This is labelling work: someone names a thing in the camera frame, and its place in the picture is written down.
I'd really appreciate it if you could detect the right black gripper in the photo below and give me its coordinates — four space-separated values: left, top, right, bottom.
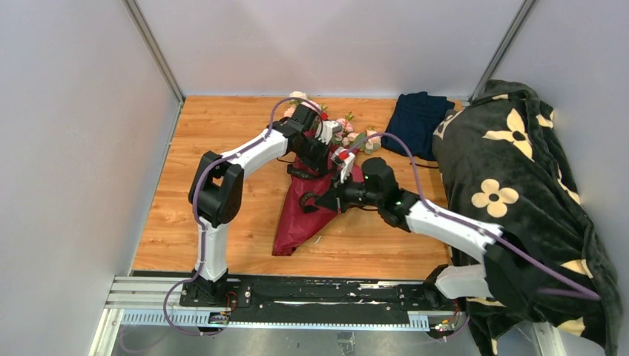
314 168 383 215

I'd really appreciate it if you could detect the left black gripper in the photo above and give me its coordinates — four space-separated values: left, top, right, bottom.
294 135 333 176

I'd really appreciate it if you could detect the black printed ribbon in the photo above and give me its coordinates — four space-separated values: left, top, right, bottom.
280 158 337 217

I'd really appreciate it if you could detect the maroon wrapping paper sheet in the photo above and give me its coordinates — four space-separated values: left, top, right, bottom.
272 156 337 256

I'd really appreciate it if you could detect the pink fake flower bunch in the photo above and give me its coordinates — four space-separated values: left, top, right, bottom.
283 91 376 148

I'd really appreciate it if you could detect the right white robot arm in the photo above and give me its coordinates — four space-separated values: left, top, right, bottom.
315 150 534 314

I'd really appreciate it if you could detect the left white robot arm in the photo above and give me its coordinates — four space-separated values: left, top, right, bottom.
182 104 341 306

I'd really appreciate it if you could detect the dark blue folded cloth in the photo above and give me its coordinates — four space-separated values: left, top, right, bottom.
385 91 455 161

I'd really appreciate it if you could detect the black floral blanket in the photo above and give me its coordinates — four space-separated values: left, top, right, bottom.
432 79 623 355

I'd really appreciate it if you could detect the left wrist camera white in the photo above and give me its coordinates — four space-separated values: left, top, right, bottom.
314 120 343 145

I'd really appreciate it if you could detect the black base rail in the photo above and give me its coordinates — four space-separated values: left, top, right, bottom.
179 274 457 327

